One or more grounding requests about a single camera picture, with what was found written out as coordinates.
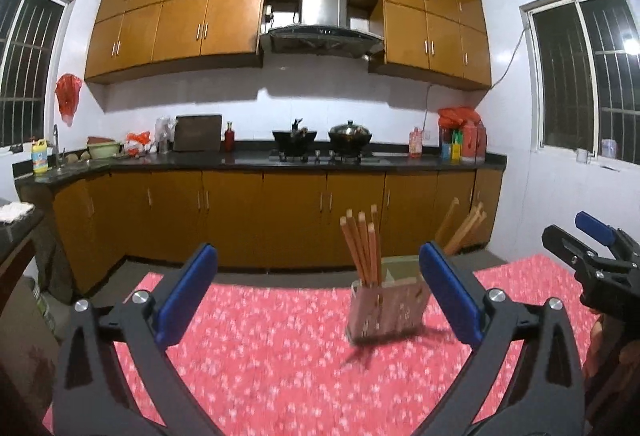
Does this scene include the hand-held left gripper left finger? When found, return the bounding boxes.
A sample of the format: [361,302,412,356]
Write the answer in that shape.
[52,243,223,436]

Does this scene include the black wok with lid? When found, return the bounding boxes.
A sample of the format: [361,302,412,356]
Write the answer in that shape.
[328,120,373,154]

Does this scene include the steel range hood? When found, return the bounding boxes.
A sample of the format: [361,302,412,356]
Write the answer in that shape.
[259,0,386,61]

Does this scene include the yellow detergent bottle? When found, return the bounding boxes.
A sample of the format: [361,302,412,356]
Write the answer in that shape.
[32,139,49,174]

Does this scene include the barred window with white frame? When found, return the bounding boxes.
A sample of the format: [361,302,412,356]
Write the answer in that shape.
[520,0,640,164]
[0,0,76,149]

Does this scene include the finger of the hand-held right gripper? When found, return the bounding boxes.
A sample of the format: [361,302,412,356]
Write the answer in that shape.
[542,225,601,277]
[574,211,631,249]

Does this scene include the wall cable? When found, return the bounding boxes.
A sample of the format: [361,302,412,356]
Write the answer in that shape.
[422,28,529,131]

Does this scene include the clear plastic bag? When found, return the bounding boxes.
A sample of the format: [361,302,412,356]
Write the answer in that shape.
[155,117,177,154]

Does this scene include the gas stove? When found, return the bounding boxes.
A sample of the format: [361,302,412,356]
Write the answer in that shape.
[269,151,381,165]

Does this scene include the dark side table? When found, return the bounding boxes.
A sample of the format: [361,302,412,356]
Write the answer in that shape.
[0,198,46,287]

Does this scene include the red floral tablecloth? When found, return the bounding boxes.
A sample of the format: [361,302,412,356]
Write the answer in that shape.
[42,253,608,436]

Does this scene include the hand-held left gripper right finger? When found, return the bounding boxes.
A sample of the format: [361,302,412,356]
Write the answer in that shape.
[419,242,586,436]

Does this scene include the white cloth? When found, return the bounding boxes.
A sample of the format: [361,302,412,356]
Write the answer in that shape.
[0,202,36,223]

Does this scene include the metal faucet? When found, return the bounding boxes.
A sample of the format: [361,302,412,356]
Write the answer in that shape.
[52,123,66,167]

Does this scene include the group of condiment bottles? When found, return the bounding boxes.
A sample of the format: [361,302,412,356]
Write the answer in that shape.
[437,106,488,164]

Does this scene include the hanging red plastic bag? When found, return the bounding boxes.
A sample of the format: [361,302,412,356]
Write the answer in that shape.
[55,73,83,127]

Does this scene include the green basin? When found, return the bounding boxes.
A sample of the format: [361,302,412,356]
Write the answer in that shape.
[86,141,123,161]

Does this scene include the dark wooden cutting board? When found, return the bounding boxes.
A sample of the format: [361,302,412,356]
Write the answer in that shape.
[172,114,223,153]

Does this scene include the orange wooden lower cabinets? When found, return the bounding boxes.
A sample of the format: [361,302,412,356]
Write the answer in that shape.
[50,166,503,294]

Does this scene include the black kitchen countertop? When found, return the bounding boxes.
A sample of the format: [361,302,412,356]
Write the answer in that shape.
[14,141,507,187]

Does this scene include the beige perforated chopstick holder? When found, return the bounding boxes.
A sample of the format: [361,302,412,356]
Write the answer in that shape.
[346,256,432,344]

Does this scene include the black wok with handle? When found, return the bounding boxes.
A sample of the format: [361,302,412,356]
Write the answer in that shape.
[271,118,319,154]

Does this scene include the orange plastic bag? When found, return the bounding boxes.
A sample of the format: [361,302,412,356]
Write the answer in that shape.
[124,132,152,157]

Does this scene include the person's right hand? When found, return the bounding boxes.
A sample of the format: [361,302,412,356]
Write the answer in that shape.
[586,313,640,397]

